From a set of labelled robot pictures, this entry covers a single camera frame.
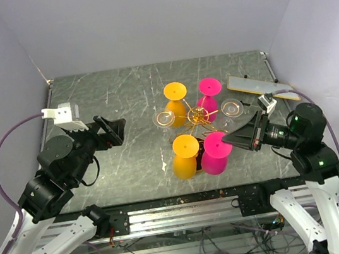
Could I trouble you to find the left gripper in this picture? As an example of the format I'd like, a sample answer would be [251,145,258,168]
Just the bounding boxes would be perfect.
[61,109,133,184]

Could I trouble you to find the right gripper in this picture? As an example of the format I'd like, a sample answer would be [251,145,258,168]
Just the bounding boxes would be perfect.
[218,103,303,159]

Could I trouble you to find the clear wine glass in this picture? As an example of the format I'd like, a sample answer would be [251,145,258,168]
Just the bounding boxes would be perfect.
[152,108,176,144]
[218,99,244,128]

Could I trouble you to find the magenta wine glass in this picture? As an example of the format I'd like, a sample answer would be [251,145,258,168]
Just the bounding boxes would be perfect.
[201,131,233,176]
[196,77,222,122]

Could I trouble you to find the orange wine glass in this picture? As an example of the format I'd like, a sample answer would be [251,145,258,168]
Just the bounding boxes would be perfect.
[172,134,199,180]
[164,82,187,128]

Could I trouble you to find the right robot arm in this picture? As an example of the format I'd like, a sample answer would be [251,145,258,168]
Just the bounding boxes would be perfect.
[222,102,339,254]

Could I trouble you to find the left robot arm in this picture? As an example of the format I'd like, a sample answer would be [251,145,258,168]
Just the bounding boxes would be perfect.
[0,116,126,254]

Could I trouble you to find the yellow rimmed white board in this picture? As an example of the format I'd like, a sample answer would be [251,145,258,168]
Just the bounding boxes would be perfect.
[227,76,301,101]

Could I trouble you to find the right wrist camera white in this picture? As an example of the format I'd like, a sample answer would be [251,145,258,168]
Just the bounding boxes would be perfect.
[258,93,277,116]

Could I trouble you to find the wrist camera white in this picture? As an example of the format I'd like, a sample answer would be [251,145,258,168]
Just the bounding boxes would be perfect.
[41,102,88,132]
[258,93,277,116]

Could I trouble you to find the gold wire glass rack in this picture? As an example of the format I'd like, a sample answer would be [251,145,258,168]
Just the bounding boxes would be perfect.
[151,89,253,179]

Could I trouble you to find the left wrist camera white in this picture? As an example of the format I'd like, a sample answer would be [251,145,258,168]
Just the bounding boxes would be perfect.
[41,102,88,132]

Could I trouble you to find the aluminium frame rail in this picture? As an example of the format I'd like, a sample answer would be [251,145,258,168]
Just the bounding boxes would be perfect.
[27,183,316,251]

